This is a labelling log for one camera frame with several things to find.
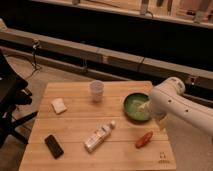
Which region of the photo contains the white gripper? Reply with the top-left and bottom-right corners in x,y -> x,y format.
139,102 -> 167,131

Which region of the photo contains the green ceramic bowl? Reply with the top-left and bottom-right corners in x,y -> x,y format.
123,93 -> 150,121

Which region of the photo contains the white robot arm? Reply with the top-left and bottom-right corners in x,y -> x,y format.
139,77 -> 213,136

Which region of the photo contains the red orange carrot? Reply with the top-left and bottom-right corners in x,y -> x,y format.
135,131 -> 153,148

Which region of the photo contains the white plastic bottle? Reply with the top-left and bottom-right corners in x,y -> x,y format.
84,120 -> 116,153

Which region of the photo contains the clear plastic cup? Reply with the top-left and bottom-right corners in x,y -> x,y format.
89,80 -> 104,102

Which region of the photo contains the white sponge block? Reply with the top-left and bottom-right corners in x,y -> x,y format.
51,98 -> 67,114

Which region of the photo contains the black smartphone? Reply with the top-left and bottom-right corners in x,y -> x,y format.
45,135 -> 64,159

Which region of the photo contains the black office chair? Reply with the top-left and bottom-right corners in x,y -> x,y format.
0,49 -> 37,148

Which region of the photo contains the black cable on floor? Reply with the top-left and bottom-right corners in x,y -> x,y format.
24,39 -> 43,81

